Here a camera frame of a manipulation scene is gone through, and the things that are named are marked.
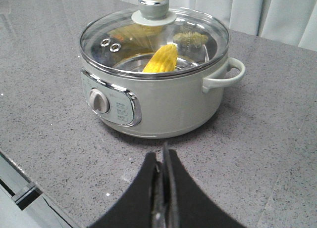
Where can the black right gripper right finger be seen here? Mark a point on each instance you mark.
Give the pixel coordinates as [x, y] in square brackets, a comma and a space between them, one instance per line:
[187, 206]

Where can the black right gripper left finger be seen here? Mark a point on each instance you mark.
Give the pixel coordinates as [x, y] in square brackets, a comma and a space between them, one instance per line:
[134, 208]

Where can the yellow corn cob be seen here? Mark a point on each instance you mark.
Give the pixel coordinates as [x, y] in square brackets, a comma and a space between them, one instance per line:
[164, 60]

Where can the glass pot lid with knob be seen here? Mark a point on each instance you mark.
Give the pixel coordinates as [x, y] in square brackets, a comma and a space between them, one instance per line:
[122, 43]

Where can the pale green electric cooking pot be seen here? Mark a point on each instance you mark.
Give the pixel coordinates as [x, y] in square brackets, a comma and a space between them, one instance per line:
[159, 107]

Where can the white pleated curtain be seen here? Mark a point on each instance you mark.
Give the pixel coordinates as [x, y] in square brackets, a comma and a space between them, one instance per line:
[293, 22]

